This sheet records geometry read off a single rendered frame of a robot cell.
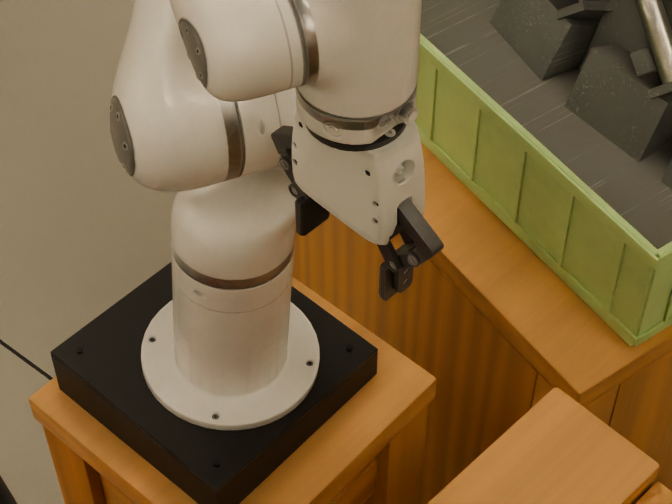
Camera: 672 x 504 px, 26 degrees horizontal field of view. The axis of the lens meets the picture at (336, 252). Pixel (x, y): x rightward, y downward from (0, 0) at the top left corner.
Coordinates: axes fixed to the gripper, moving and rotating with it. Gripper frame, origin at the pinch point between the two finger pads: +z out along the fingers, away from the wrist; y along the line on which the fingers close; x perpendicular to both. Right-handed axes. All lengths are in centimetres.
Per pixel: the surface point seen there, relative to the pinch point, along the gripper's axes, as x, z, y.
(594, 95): -65, 42, 20
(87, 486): 12, 57, 29
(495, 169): -47, 43, 22
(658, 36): -69, 32, 16
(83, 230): -44, 130, 116
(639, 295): -43, 42, -3
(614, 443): -24.5, 40.0, -14.0
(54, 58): -70, 130, 160
